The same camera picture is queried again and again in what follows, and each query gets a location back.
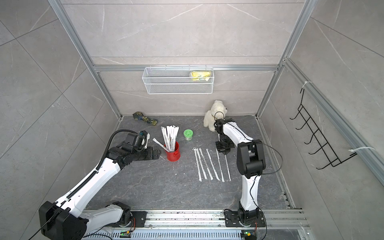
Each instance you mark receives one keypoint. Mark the white wire mesh basket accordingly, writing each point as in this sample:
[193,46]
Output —
[176,80]

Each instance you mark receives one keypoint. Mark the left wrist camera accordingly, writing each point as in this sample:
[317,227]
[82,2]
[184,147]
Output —
[139,141]

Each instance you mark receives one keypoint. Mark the white plush dog toy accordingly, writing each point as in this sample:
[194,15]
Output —
[217,111]

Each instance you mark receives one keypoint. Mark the green lid jar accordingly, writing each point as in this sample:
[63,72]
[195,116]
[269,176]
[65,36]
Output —
[188,134]

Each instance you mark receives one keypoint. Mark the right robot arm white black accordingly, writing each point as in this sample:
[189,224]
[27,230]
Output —
[251,164]

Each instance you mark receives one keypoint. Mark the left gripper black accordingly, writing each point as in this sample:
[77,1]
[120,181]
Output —
[150,156]

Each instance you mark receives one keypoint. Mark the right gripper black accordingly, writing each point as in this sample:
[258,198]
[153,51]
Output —
[219,148]

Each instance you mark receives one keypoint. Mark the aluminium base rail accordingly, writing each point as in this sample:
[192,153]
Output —
[219,219]

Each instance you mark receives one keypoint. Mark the camouflage cloth piece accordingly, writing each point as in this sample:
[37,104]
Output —
[139,116]

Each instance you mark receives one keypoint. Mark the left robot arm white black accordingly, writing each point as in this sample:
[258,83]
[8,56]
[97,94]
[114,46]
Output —
[65,219]

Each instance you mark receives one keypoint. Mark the red cup container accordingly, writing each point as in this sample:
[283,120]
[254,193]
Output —
[174,156]

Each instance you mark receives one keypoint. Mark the black wire hook rack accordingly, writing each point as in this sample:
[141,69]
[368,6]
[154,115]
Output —
[318,137]

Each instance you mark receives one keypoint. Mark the bundle of white straws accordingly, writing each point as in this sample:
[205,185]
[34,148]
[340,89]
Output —
[170,135]

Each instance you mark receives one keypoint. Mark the yellow sponge in basket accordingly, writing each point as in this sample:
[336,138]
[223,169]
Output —
[200,75]

